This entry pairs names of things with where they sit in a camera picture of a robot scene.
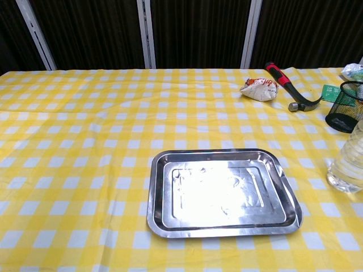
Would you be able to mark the green paper card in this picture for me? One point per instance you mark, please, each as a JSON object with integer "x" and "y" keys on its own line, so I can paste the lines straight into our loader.
{"x": 330, "y": 92}

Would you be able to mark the red black claw hammer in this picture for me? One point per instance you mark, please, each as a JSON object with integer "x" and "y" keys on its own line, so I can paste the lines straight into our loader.
{"x": 283, "y": 80}

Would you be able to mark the white metal frame post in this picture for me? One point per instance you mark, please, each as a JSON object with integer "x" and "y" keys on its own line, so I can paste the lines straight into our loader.
{"x": 251, "y": 37}
{"x": 38, "y": 37}
{"x": 147, "y": 37}

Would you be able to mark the black pleated curtain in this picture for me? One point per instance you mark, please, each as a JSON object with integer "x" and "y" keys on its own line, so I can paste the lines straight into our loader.
{"x": 96, "y": 31}

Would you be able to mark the orange white snack packet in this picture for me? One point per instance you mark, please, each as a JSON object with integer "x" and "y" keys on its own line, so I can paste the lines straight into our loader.
{"x": 259, "y": 90}

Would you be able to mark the stainless steel tray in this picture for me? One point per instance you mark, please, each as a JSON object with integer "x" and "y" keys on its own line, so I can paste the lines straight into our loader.
{"x": 221, "y": 195}

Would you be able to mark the black mesh pen cup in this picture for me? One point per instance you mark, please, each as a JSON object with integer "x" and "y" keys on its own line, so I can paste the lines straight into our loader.
{"x": 344, "y": 110}

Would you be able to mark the yellow white checked tablecloth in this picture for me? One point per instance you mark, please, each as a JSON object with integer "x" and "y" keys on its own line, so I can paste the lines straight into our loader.
{"x": 85, "y": 147}

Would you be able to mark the transparent plastic water bottle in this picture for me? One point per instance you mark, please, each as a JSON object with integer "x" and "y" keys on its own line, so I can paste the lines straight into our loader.
{"x": 347, "y": 167}

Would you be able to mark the white green snack bag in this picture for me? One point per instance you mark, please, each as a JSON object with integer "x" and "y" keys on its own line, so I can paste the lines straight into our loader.
{"x": 353, "y": 71}

